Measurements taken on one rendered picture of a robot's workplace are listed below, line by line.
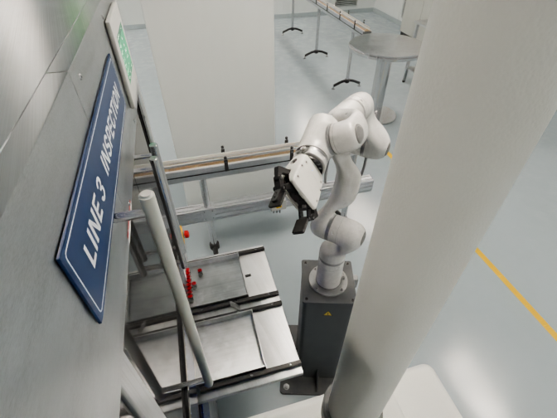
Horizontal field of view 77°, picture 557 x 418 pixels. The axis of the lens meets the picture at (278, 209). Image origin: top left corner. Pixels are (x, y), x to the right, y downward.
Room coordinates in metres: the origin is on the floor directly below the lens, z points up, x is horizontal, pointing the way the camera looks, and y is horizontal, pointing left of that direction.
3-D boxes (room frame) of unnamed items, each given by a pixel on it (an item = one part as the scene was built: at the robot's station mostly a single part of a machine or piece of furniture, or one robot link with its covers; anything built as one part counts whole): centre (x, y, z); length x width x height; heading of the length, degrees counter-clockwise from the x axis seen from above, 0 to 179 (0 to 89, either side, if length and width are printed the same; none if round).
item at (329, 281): (1.04, -0.25, 0.95); 0.19 x 0.19 x 0.18
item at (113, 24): (0.97, 0.41, 1.96); 0.21 x 0.01 x 0.21; 15
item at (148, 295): (0.46, 0.29, 1.50); 0.47 x 0.01 x 0.59; 15
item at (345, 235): (1.02, -0.27, 1.16); 0.19 x 0.12 x 0.24; 61
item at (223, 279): (1.00, 0.34, 0.90); 0.34 x 0.26 x 0.04; 105
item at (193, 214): (2.08, 0.00, 0.49); 1.60 x 0.08 x 0.12; 105
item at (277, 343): (0.85, 0.22, 0.87); 0.70 x 0.48 x 0.02; 15
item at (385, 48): (4.44, -1.32, 0.46); 0.94 x 0.94 x 0.93
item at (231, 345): (0.67, 0.25, 0.90); 0.34 x 0.26 x 0.04; 105
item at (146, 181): (0.89, 0.41, 1.50); 0.43 x 0.01 x 0.59; 15
